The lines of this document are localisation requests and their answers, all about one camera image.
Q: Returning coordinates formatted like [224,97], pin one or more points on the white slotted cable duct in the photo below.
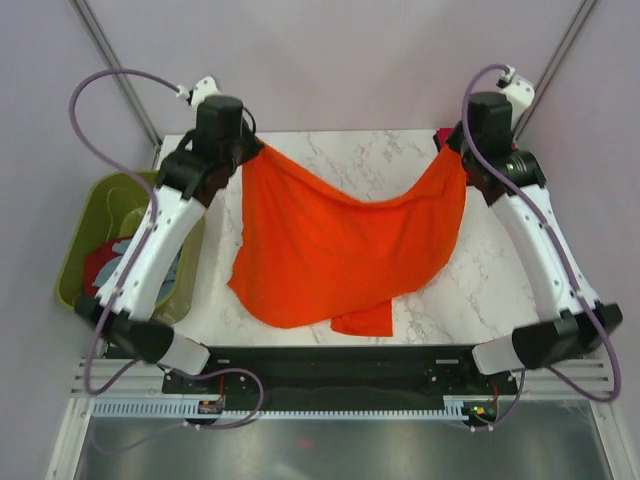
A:
[192,409]

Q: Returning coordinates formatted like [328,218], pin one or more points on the light blue t shirt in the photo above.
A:
[169,280]

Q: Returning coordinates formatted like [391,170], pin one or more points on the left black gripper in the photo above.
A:
[253,147]

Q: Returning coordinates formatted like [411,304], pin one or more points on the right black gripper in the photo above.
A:
[454,140]

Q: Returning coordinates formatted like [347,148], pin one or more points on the folded red t shirt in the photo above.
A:
[445,134]

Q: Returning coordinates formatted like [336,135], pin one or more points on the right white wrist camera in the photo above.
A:
[518,91]

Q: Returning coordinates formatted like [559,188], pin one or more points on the olive green plastic bin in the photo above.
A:
[115,208]

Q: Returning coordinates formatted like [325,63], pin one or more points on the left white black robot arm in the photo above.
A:
[185,186]

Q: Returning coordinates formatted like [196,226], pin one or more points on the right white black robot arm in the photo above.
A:
[569,311]

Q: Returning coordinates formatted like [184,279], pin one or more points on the right aluminium frame post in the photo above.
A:
[570,36]

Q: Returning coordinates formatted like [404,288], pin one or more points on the dark red t shirt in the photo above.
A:
[100,264]

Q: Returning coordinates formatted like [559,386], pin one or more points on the orange t shirt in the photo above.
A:
[311,253]

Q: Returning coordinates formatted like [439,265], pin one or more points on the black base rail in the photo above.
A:
[343,378]

